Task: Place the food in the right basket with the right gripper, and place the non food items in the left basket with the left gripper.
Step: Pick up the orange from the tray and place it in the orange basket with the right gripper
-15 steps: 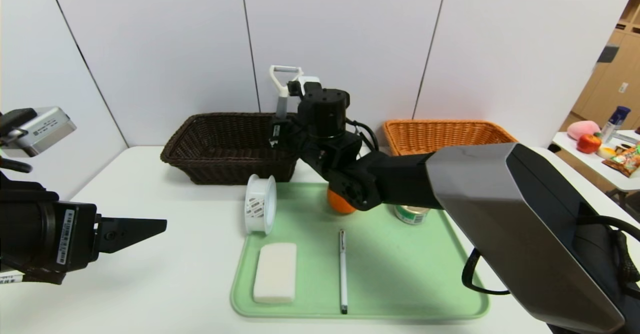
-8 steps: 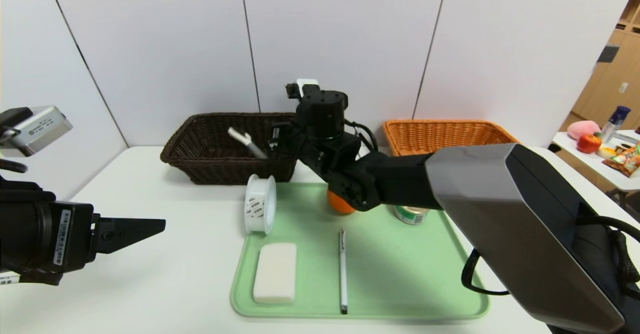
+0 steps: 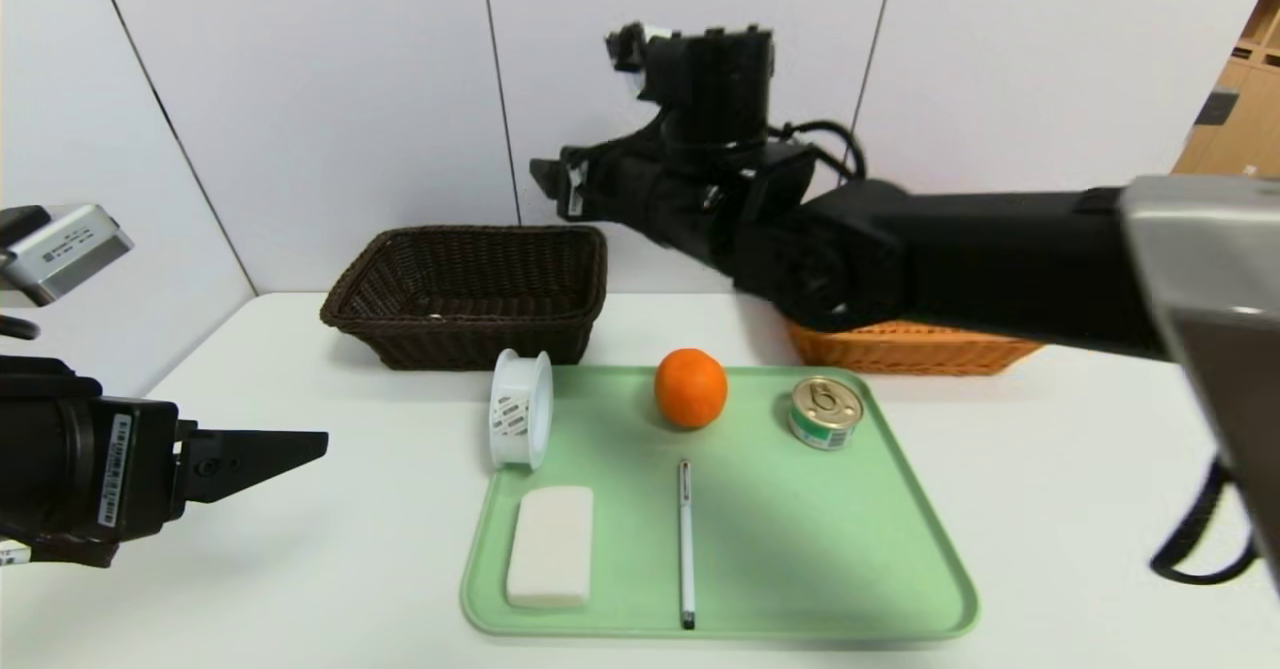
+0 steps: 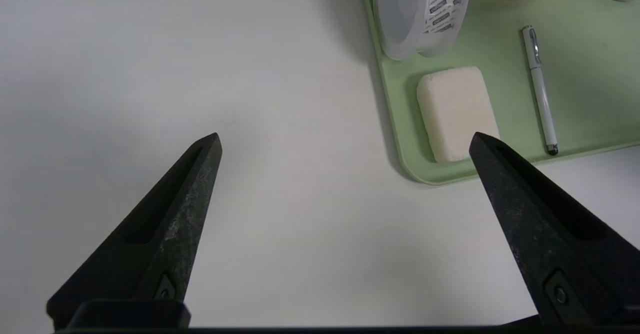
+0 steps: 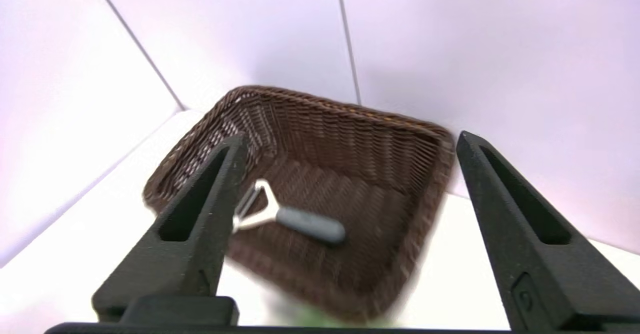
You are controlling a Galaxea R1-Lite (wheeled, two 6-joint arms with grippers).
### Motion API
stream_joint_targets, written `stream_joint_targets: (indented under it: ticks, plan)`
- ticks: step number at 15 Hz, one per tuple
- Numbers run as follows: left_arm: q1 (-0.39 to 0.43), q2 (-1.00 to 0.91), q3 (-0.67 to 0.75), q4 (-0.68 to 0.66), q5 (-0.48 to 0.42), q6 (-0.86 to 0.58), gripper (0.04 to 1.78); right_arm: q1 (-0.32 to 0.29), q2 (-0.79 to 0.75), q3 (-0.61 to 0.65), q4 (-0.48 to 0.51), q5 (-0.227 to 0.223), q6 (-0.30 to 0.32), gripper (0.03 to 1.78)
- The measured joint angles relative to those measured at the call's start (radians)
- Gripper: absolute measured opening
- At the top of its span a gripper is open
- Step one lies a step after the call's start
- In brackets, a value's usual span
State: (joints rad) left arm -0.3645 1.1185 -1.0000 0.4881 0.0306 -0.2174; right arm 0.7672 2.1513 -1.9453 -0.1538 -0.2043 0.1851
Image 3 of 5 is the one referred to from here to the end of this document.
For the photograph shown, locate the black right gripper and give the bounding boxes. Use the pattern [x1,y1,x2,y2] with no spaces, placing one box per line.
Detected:
[529,140,670,249]

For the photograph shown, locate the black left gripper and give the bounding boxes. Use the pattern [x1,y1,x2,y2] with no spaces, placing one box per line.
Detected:
[0,396,330,547]

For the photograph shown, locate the orange fruit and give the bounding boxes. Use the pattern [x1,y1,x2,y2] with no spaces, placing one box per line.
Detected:
[654,348,728,429]

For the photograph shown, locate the tin can with green label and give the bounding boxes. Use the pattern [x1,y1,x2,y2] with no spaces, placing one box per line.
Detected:
[788,376,864,451]

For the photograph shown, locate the dark brown wicker basket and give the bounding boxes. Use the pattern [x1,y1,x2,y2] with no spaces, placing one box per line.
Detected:
[320,226,609,371]

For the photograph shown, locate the orange wicker basket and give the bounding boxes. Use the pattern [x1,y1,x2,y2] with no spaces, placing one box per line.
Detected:
[785,319,1046,377]

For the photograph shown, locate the white tape roll in case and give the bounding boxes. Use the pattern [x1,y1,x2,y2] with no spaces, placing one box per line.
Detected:
[489,349,554,471]

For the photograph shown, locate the white sponge block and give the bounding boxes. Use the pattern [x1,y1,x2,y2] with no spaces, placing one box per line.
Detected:
[506,485,594,608]

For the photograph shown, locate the white pen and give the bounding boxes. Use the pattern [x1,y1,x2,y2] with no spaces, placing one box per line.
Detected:
[677,459,695,629]

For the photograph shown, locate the light green plastic tray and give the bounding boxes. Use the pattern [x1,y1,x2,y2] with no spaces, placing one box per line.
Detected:
[461,365,979,640]

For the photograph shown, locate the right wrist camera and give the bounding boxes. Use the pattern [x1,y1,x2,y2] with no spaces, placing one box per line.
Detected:
[605,23,669,76]

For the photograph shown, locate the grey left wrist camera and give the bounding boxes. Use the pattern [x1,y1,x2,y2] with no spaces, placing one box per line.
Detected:
[0,204,134,307]

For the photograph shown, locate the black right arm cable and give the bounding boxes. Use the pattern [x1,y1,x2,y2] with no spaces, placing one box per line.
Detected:
[770,121,1263,586]

